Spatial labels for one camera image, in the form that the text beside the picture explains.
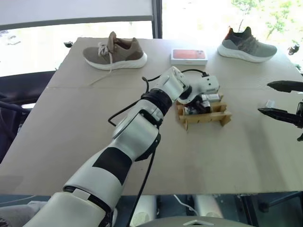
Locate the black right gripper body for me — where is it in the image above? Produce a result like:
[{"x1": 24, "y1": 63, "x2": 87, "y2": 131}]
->
[{"x1": 296, "y1": 101, "x2": 303, "y2": 142}]

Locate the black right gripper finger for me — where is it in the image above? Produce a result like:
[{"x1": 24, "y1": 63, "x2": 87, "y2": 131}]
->
[
  {"x1": 257, "y1": 107, "x2": 303, "y2": 130},
  {"x1": 267, "y1": 80, "x2": 303, "y2": 94}
]

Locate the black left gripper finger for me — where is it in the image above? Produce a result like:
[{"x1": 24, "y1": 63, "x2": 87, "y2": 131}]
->
[{"x1": 196, "y1": 101, "x2": 212, "y2": 114}]

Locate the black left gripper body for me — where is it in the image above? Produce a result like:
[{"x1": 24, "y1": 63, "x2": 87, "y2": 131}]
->
[{"x1": 189, "y1": 94, "x2": 205, "y2": 106}]

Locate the brown cardboard table cover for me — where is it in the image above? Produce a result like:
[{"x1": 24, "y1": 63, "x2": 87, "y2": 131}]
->
[{"x1": 0, "y1": 37, "x2": 303, "y2": 196}]

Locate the small wooden rack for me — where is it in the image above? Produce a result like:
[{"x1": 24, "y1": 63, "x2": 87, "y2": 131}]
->
[{"x1": 175, "y1": 94, "x2": 232, "y2": 131}]

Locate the white phone box red print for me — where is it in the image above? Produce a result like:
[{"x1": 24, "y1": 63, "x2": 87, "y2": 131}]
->
[{"x1": 170, "y1": 48, "x2": 209, "y2": 66}]

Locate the grey knit sneaker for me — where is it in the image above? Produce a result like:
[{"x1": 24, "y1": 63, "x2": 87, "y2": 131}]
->
[{"x1": 217, "y1": 26, "x2": 278, "y2": 63}]

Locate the brown knit sneaker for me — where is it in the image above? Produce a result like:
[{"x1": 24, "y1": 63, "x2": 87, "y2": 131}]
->
[{"x1": 82, "y1": 31, "x2": 148, "y2": 87}]

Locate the white cylindrical leg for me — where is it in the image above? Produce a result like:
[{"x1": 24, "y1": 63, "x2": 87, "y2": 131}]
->
[
  {"x1": 130, "y1": 195, "x2": 158, "y2": 227},
  {"x1": 194, "y1": 195, "x2": 224, "y2": 219}
]

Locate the grey roller blind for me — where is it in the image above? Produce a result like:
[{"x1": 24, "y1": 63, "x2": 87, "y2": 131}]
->
[{"x1": 0, "y1": 0, "x2": 154, "y2": 31}]

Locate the dark chair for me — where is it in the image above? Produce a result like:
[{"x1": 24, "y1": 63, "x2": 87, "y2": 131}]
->
[{"x1": 0, "y1": 70, "x2": 57, "y2": 164}]

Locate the grey cloth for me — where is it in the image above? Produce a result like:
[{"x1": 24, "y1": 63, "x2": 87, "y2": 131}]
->
[{"x1": 0, "y1": 201, "x2": 48, "y2": 227}]

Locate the small silver camera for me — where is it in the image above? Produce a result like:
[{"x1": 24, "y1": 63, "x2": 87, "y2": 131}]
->
[{"x1": 201, "y1": 94, "x2": 221, "y2": 102}]

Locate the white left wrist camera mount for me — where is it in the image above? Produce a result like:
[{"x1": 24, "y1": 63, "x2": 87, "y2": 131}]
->
[{"x1": 198, "y1": 75, "x2": 220, "y2": 96}]

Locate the black metal frame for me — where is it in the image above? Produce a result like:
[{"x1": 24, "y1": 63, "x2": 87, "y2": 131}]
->
[{"x1": 236, "y1": 192, "x2": 303, "y2": 227}]

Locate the dark window frame post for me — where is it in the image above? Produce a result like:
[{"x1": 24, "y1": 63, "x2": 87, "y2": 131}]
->
[{"x1": 151, "y1": 0, "x2": 163, "y2": 39}]

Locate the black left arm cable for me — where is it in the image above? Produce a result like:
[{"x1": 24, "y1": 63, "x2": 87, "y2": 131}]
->
[{"x1": 107, "y1": 69, "x2": 210, "y2": 227}]

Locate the white cable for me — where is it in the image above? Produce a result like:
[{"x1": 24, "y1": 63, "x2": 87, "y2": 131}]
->
[{"x1": 174, "y1": 195, "x2": 196, "y2": 211}]

